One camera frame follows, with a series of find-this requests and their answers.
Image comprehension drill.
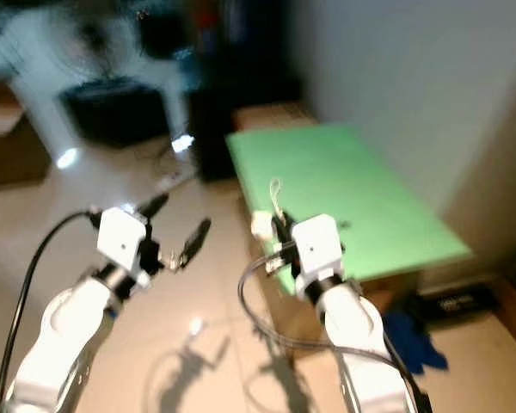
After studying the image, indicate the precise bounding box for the green table top sheet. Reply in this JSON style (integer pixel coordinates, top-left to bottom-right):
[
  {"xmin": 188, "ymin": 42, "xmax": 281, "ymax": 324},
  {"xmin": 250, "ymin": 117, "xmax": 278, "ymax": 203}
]
[{"xmin": 224, "ymin": 123, "xmax": 475, "ymax": 295}]

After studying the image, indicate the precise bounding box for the blue cloth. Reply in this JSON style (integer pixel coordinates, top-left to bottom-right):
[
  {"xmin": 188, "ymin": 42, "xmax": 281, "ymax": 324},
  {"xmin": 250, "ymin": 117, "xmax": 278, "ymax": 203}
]
[{"xmin": 382, "ymin": 309, "xmax": 453, "ymax": 376}]

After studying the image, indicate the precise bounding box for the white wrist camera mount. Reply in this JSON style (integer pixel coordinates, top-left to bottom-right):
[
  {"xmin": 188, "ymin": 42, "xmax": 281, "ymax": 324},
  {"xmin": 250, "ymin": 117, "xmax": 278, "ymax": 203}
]
[
  {"xmin": 95, "ymin": 206, "xmax": 151, "ymax": 281},
  {"xmin": 292, "ymin": 213, "xmax": 346, "ymax": 295}
]

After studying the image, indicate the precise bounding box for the tall black cabinet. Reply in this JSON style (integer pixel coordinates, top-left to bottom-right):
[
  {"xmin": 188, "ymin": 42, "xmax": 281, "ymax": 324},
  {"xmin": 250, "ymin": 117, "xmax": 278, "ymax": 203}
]
[{"xmin": 188, "ymin": 0, "xmax": 247, "ymax": 182}]

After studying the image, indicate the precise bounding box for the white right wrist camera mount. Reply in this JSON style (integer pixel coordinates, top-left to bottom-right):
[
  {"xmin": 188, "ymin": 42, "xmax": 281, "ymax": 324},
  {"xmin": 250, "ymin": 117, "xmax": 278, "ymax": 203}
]
[{"xmin": 292, "ymin": 213, "xmax": 346, "ymax": 295}]

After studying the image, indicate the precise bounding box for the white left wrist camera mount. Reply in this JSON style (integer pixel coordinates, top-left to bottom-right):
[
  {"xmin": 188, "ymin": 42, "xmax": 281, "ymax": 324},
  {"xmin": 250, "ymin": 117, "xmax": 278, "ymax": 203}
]
[{"xmin": 95, "ymin": 206, "xmax": 151, "ymax": 281}]

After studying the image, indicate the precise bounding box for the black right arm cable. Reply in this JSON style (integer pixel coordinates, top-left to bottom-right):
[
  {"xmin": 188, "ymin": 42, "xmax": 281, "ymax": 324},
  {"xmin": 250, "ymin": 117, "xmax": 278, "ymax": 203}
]
[{"xmin": 237, "ymin": 248, "xmax": 433, "ymax": 413}]

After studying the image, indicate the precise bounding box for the keychain with white tag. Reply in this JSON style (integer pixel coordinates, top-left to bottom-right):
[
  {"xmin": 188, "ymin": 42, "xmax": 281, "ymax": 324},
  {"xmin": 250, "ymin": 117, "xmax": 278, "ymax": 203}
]
[{"xmin": 250, "ymin": 177, "xmax": 288, "ymax": 242}]

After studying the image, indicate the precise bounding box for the tan table base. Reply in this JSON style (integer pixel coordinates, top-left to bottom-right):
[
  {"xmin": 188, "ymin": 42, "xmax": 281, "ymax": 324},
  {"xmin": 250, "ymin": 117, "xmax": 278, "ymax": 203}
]
[{"xmin": 236, "ymin": 198, "xmax": 422, "ymax": 347}]

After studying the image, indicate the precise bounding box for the brown cardboard box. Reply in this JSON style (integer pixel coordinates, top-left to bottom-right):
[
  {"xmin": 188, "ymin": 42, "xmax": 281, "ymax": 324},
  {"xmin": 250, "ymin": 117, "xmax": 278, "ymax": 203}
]
[{"xmin": 231, "ymin": 101, "xmax": 316, "ymax": 133}]

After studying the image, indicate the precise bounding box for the brown wooden furniture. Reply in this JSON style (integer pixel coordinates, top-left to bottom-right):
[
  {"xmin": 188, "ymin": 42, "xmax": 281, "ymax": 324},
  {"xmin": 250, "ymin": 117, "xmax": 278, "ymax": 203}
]
[{"xmin": 0, "ymin": 81, "xmax": 49, "ymax": 189}]

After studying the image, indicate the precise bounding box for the black storage box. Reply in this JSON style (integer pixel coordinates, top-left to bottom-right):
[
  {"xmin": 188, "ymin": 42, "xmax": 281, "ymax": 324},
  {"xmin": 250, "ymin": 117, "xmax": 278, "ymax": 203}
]
[{"xmin": 59, "ymin": 77, "xmax": 169, "ymax": 148}]

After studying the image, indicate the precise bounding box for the flat black floor device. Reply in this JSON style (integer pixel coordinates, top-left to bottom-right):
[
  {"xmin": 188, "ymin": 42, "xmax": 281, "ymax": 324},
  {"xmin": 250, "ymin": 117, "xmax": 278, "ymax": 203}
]
[{"xmin": 412, "ymin": 283, "xmax": 501, "ymax": 322}]

